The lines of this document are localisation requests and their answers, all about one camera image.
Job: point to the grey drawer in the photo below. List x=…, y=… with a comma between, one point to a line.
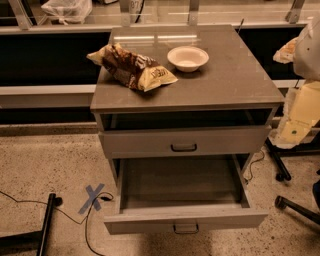
x=183, y=142
x=181, y=195

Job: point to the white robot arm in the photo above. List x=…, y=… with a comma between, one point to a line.
x=301, y=111

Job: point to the grey drawer cabinet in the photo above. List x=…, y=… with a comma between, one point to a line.
x=230, y=90

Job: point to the grey top drawer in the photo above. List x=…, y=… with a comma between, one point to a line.
x=183, y=142

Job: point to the brown yellow chip bag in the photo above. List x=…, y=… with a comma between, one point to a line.
x=135, y=71

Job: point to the white bowl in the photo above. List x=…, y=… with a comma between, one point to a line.
x=187, y=58

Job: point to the blue tape cross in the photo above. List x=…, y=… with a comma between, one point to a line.
x=91, y=201

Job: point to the black chair leg caster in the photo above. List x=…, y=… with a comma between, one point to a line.
x=282, y=203

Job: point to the clear plastic bag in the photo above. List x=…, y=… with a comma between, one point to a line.
x=67, y=11

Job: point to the black stand leg right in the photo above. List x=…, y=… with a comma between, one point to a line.
x=312, y=147

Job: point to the black stand leg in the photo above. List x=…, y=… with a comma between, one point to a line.
x=35, y=240
x=312, y=147

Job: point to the black stand leg left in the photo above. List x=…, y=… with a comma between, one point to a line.
x=35, y=240

